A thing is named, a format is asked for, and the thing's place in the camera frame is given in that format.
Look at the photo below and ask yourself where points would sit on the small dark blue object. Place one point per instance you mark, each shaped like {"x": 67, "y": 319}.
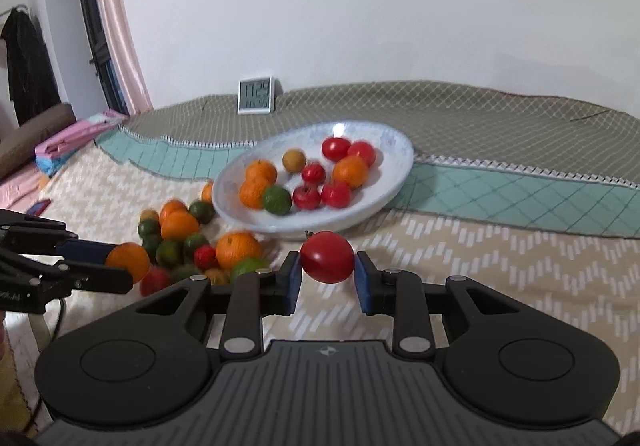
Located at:
{"x": 40, "y": 207}

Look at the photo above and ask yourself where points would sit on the red hawthorn fruit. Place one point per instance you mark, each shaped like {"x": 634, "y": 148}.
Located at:
{"x": 306, "y": 197}
{"x": 205, "y": 257}
{"x": 336, "y": 194}
{"x": 313, "y": 173}

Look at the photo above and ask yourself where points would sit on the red tomato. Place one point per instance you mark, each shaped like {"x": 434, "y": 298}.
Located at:
{"x": 335, "y": 148}
{"x": 155, "y": 281}
{"x": 327, "y": 257}
{"x": 362, "y": 153}

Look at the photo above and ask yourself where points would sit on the pink folded cloth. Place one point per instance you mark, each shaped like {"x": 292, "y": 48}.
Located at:
{"x": 75, "y": 141}

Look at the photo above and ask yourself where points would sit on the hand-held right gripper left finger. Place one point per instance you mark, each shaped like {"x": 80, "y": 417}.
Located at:
{"x": 295, "y": 283}

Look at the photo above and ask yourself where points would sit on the white floral plate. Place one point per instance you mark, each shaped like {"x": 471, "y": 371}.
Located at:
{"x": 385, "y": 166}

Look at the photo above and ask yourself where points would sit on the orange mandarin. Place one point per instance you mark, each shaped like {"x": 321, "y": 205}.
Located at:
{"x": 239, "y": 250}
{"x": 260, "y": 171}
{"x": 207, "y": 192}
{"x": 128, "y": 262}
{"x": 256, "y": 193}
{"x": 172, "y": 207}
{"x": 179, "y": 225}
{"x": 351, "y": 171}

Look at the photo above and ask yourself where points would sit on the dark hanging jacket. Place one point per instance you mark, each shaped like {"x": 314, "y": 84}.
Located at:
{"x": 27, "y": 66}

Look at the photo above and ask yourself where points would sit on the white digital clock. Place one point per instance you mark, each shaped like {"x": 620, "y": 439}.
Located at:
{"x": 256, "y": 96}

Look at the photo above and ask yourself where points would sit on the brown longan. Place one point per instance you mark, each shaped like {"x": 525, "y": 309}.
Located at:
{"x": 294, "y": 160}
{"x": 149, "y": 215}
{"x": 216, "y": 277}

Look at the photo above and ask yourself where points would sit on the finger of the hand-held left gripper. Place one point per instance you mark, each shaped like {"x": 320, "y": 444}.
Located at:
{"x": 100, "y": 280}
{"x": 85, "y": 250}

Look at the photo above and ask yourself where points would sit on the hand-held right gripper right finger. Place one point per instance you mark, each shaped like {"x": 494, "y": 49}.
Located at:
{"x": 361, "y": 286}

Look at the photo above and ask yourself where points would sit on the dark window frame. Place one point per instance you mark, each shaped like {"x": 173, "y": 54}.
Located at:
{"x": 95, "y": 26}

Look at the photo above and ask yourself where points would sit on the pink curtain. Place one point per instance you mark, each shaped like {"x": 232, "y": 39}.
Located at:
{"x": 120, "y": 26}

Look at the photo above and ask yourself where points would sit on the brown rolled cushion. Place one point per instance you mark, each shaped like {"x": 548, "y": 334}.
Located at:
{"x": 35, "y": 136}

